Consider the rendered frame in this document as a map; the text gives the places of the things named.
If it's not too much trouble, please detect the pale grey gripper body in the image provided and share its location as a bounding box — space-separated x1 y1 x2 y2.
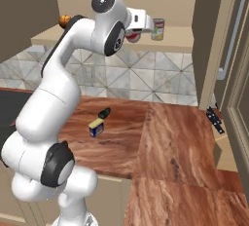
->
142 14 156 33

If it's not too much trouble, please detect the brown cabinet door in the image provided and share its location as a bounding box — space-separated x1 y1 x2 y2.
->
191 0 241 111
0 0 61 64

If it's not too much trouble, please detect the red white yellow can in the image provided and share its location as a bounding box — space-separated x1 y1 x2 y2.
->
151 18 165 42

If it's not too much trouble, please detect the red and white can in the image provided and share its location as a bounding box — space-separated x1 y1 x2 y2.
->
124 31 142 44

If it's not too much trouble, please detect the orange pumpkin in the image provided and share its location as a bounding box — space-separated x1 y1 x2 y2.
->
58 15 72 29

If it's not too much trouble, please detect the dark green avocado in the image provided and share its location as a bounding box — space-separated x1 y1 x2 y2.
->
98 107 112 120

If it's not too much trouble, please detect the black speckled object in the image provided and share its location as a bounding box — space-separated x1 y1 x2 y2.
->
205 105 226 135

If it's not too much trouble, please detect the blue and yellow can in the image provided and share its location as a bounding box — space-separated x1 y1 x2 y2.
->
88 118 105 138

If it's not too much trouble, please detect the black hob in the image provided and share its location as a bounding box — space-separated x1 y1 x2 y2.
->
0 90 33 169

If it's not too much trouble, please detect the beige lower cupboard door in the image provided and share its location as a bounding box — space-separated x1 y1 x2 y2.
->
85 173 133 226

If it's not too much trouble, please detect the beige drawer front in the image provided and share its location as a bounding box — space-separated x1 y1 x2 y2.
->
0 164 61 226

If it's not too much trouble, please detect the beige wall cabinet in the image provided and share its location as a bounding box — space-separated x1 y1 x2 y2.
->
30 0 200 55

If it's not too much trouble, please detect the white wall socket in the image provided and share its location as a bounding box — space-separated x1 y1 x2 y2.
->
82 64 96 86

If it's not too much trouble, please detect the grey fridge handle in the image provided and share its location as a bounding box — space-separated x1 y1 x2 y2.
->
216 0 246 81

